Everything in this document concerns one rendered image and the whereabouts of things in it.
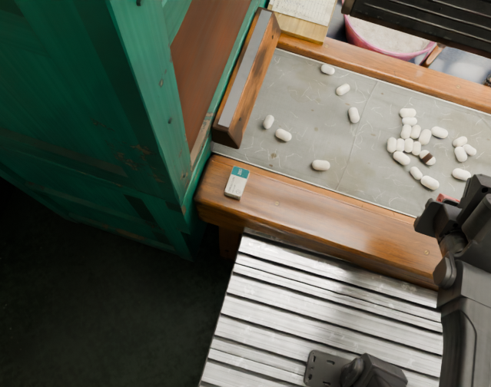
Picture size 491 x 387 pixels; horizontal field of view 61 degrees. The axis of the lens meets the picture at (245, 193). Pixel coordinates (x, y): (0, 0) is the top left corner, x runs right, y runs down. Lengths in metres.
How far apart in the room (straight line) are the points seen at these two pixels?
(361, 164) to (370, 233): 0.16
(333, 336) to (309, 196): 0.30
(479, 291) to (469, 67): 0.76
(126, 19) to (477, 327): 0.51
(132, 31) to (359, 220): 0.64
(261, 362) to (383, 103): 0.63
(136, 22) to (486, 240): 0.51
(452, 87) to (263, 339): 0.70
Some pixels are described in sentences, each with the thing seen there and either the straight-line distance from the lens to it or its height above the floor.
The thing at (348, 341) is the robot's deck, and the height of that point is 0.67.
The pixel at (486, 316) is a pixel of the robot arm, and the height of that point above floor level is 1.06.
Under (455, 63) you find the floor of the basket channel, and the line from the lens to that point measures 1.26.
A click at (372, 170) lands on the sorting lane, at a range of 0.95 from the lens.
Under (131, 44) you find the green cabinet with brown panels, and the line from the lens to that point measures 0.36.
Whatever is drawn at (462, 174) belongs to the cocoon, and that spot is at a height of 0.76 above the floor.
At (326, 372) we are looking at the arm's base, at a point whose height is 0.68.
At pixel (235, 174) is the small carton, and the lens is 0.84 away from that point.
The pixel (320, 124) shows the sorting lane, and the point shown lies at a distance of 0.96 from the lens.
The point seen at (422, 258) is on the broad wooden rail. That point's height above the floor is 0.76.
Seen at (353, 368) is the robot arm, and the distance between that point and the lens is 0.82.
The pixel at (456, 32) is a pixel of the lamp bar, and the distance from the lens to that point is 0.74.
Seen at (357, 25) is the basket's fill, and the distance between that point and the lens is 1.14.
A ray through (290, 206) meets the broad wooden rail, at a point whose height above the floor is 0.76.
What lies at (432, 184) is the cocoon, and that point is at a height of 0.76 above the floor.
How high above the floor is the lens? 1.58
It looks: 73 degrees down
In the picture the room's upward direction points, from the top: 10 degrees clockwise
